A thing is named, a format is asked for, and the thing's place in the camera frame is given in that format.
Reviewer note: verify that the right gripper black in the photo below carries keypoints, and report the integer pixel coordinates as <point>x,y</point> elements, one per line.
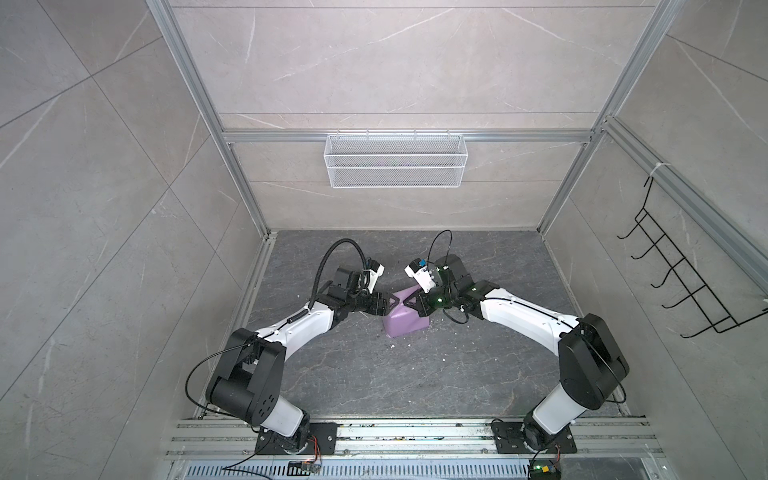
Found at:
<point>421,305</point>

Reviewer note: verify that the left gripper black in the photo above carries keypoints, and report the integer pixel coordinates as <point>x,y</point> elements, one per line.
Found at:
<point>386,308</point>

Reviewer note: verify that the pink wrapping paper sheet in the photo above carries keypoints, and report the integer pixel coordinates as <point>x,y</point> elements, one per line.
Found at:
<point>403,320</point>

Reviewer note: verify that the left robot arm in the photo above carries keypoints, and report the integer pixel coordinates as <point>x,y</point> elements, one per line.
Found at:
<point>247,380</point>

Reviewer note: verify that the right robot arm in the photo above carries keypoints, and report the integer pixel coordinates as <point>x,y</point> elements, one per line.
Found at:
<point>591,364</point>

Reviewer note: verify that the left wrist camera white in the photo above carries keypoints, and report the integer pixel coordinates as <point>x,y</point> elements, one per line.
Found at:
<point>372,272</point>

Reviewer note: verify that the white wire mesh basket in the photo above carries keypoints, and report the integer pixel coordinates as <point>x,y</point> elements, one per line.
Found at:
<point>407,160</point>

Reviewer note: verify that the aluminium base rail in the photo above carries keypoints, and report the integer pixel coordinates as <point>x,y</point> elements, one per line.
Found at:
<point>416,448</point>

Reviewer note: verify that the black wire hook rack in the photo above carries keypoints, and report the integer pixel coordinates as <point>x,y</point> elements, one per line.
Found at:
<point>678,266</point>

